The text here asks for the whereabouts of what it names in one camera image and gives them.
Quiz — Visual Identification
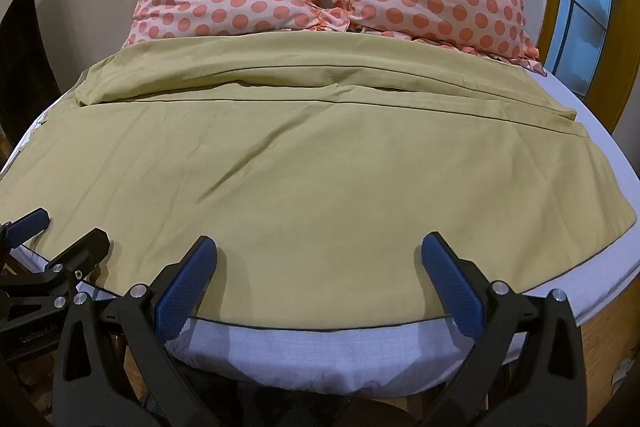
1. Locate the wooden bed frame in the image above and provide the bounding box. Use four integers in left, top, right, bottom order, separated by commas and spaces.
575, 279, 640, 413

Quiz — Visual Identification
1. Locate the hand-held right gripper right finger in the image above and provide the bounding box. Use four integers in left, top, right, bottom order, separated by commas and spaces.
420, 232, 587, 427

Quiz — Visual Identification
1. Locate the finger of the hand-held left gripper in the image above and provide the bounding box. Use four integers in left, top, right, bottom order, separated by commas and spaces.
0, 228, 111, 308
0, 207, 52, 258

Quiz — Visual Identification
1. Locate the window with yellow wooden frame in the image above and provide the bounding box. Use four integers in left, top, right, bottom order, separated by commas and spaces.
536, 0, 640, 142

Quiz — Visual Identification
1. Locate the khaki blanket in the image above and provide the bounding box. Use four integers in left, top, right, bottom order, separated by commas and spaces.
0, 31, 637, 332

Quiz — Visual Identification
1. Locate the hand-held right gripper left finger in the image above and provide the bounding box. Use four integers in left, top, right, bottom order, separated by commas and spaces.
52, 235, 222, 427

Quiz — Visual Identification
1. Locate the white bed sheet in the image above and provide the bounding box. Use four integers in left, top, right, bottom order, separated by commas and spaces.
0, 69, 640, 400

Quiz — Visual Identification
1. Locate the dark wooden door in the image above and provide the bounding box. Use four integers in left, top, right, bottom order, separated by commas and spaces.
0, 0, 57, 135

